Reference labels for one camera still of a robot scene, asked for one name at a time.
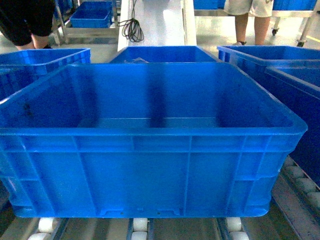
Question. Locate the steel rack far left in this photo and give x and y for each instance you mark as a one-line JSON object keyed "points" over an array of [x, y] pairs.
{"points": [[62, 27]]}

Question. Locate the white machine column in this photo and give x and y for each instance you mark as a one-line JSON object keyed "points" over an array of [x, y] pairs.
{"points": [[163, 22]]}

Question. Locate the large blue plastic crate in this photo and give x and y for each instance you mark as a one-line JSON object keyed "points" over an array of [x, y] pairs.
{"points": [[150, 140]]}

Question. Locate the blue crate on far rack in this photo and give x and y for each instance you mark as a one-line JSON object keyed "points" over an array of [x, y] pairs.
{"points": [[93, 14]]}

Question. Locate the blue crate behind centre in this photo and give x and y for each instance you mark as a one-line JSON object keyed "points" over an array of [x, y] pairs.
{"points": [[163, 54]]}

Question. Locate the blue crate left neighbour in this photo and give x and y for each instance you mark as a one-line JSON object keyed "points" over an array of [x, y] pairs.
{"points": [[20, 68]]}

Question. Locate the person in black shorts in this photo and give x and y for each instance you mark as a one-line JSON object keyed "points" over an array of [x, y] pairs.
{"points": [[27, 23]]}

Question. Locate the blue crate right front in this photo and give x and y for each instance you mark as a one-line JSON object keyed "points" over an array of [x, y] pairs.
{"points": [[299, 89]]}

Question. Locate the steel wheeled rack right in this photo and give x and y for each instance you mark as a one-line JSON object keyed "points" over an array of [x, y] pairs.
{"points": [[306, 9]]}

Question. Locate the blue crate right rear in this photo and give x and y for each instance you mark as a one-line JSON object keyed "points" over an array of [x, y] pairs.
{"points": [[253, 59]]}

